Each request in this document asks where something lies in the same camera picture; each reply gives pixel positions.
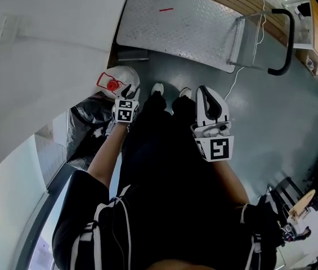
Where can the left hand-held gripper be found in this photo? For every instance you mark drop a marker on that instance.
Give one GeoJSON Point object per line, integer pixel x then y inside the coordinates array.
{"type": "Point", "coordinates": [125, 114]}

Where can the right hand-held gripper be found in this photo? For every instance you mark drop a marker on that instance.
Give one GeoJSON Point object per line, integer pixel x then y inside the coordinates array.
{"type": "Point", "coordinates": [219, 149]}

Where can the clear water jug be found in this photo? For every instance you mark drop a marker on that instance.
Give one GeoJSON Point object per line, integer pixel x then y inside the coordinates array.
{"type": "Point", "coordinates": [125, 76]}

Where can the person's right forearm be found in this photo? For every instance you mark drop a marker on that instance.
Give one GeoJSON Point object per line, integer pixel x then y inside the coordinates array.
{"type": "Point", "coordinates": [229, 179]}

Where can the person's left forearm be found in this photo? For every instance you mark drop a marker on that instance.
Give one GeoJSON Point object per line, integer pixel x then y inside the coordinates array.
{"type": "Point", "coordinates": [105, 156]}

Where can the person's white left shoe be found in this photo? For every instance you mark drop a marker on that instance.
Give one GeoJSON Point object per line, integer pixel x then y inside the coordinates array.
{"type": "Point", "coordinates": [157, 89]}

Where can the person's white shoe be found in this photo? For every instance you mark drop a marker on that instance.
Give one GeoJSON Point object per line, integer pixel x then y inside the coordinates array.
{"type": "Point", "coordinates": [157, 89]}
{"type": "Point", "coordinates": [186, 92]}

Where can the person's white right shoe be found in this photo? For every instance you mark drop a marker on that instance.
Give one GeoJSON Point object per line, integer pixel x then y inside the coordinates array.
{"type": "Point", "coordinates": [186, 92]}

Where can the white crumpled paper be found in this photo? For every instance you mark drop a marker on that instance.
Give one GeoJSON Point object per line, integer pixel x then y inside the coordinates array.
{"type": "Point", "coordinates": [98, 132]}

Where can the black trash bag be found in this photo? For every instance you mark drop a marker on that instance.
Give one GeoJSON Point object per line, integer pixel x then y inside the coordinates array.
{"type": "Point", "coordinates": [88, 142]}

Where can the person's black clothing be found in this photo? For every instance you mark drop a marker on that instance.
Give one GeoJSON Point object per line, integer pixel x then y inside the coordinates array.
{"type": "Point", "coordinates": [170, 179]}

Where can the small red strip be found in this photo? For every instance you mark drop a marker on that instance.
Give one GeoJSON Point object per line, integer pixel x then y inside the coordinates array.
{"type": "Point", "coordinates": [166, 9]}

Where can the brown cardboard box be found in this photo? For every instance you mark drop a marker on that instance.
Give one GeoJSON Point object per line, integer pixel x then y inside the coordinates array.
{"type": "Point", "coordinates": [308, 62]}

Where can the light wooden oval board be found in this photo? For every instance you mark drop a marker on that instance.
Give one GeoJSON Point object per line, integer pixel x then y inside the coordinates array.
{"type": "Point", "coordinates": [302, 205]}

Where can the white paper notice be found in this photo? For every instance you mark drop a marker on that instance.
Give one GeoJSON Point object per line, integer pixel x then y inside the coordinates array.
{"type": "Point", "coordinates": [42, 250]}

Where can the black metal stool frame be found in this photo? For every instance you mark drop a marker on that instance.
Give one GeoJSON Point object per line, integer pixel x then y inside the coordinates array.
{"type": "Point", "coordinates": [286, 187]}

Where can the dark window frame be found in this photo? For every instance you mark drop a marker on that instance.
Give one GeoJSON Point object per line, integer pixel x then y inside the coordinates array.
{"type": "Point", "coordinates": [58, 176]}

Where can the white wall outlet plate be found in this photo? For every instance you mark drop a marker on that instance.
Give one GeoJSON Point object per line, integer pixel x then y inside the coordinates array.
{"type": "Point", "coordinates": [5, 28]}

